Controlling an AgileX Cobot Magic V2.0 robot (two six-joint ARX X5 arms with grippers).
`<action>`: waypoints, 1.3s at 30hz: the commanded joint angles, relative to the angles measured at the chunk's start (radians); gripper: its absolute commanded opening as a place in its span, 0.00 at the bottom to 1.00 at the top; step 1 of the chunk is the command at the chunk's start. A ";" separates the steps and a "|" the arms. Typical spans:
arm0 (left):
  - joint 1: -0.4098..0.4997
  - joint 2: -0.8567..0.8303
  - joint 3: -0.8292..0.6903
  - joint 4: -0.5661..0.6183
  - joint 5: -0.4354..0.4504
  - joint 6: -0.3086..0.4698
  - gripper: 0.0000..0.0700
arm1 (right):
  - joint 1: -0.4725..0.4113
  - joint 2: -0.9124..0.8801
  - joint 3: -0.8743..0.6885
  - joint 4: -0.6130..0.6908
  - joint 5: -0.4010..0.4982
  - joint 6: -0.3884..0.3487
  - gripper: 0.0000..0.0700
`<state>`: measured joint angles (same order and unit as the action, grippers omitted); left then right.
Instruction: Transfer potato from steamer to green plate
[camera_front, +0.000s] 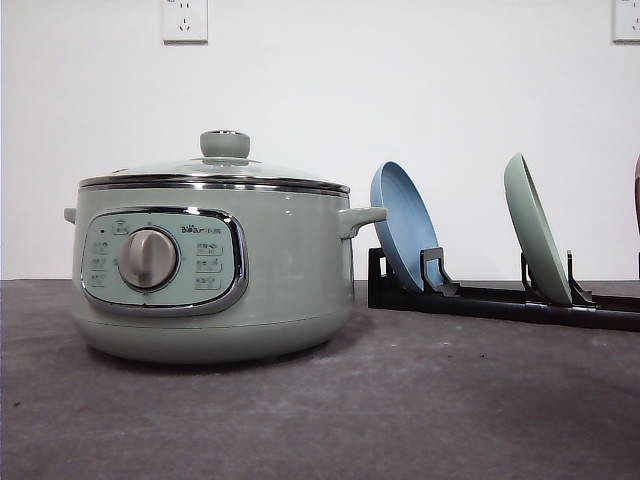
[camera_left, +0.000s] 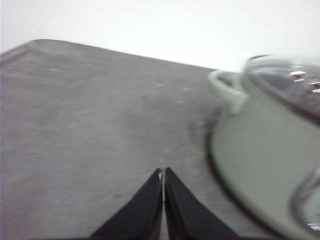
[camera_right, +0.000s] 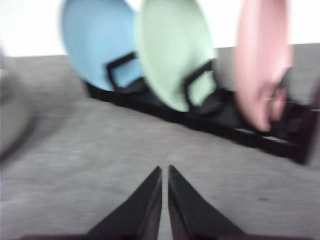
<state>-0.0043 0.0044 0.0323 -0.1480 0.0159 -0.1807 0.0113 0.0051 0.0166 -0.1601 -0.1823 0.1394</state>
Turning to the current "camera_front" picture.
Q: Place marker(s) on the glass pot lid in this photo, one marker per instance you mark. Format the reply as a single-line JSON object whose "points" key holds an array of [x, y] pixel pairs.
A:
{"points": [[225, 163]]}

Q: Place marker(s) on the green plate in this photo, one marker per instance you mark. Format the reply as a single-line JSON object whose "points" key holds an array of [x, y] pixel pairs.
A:
{"points": [[533, 229]]}

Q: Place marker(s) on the blue plate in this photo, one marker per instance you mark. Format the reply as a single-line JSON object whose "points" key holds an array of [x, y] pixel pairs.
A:
{"points": [[412, 224]]}

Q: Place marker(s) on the green electric steamer pot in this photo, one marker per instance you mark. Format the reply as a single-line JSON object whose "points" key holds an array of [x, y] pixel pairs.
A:
{"points": [[214, 258]]}

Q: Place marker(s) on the black plate rack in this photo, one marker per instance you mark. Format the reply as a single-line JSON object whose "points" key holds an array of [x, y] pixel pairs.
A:
{"points": [[441, 294]]}

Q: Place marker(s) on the pink plate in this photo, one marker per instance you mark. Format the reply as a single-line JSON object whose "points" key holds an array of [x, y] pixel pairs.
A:
{"points": [[637, 192]]}

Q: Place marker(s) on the left white wall socket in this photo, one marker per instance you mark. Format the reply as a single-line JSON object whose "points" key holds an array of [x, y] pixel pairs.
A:
{"points": [[184, 23]]}

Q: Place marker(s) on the white wall socket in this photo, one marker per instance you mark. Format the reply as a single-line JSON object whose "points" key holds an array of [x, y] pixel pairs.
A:
{"points": [[625, 24], [184, 23]]}

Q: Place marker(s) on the right white wall socket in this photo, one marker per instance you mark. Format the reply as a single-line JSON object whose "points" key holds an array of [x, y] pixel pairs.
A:
{"points": [[625, 24]]}

